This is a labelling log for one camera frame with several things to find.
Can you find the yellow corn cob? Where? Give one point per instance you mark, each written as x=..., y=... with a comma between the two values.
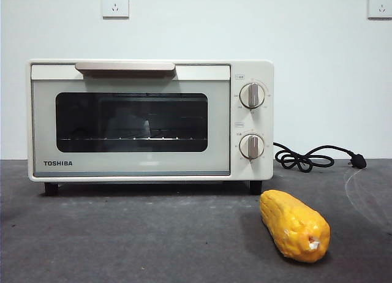
x=291, y=221

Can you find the cream oven knob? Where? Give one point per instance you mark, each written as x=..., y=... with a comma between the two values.
x=252, y=95
x=251, y=146

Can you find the cream Toshiba toaster oven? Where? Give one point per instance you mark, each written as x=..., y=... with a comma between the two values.
x=268, y=126

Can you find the white wall socket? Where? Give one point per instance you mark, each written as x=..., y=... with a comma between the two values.
x=380, y=5
x=115, y=4

